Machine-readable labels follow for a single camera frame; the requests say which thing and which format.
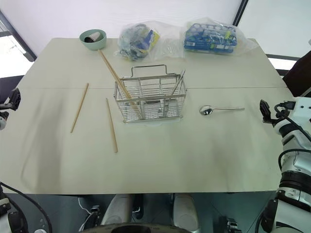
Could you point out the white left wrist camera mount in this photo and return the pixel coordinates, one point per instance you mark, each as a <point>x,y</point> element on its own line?
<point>2,120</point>

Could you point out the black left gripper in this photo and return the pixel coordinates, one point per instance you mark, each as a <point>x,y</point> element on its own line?
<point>5,106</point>

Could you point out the silver metal spoon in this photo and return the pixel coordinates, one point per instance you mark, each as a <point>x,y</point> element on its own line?
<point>206,110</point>

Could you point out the wooden chopstick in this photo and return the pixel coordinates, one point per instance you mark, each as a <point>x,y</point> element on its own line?
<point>111,126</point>
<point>80,106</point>
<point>116,78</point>
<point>109,65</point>

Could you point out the black window frame post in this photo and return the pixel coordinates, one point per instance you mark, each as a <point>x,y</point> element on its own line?
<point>241,12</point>
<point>17,36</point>

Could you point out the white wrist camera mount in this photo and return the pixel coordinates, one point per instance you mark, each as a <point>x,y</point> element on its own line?
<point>2,120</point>
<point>303,111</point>

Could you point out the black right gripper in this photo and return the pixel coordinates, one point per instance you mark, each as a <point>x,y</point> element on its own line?
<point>283,110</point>

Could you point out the green bowl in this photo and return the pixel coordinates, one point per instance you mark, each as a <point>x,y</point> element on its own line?
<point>96,44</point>

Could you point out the white tray under basket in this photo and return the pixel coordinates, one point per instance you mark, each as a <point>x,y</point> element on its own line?
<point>155,124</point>

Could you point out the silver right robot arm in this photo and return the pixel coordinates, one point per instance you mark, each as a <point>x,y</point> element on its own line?
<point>296,170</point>

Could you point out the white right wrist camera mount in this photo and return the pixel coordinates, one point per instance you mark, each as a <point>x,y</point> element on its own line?
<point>303,111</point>

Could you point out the clear plastic bag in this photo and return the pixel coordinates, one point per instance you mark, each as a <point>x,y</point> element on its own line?
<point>243,41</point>

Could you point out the blue tube rack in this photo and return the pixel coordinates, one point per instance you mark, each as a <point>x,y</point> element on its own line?
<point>209,42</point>

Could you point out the clear bag of blue items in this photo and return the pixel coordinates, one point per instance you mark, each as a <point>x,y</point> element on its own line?
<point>136,41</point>

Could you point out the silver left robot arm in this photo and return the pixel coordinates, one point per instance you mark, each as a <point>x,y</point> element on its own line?
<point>5,213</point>

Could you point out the dark brown chair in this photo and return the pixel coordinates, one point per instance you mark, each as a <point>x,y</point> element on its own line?
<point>297,77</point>

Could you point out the paper cup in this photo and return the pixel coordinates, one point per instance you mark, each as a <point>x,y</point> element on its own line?
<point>93,37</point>

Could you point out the white rounded robot leg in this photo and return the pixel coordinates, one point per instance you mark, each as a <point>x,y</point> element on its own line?
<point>116,208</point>
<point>184,211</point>

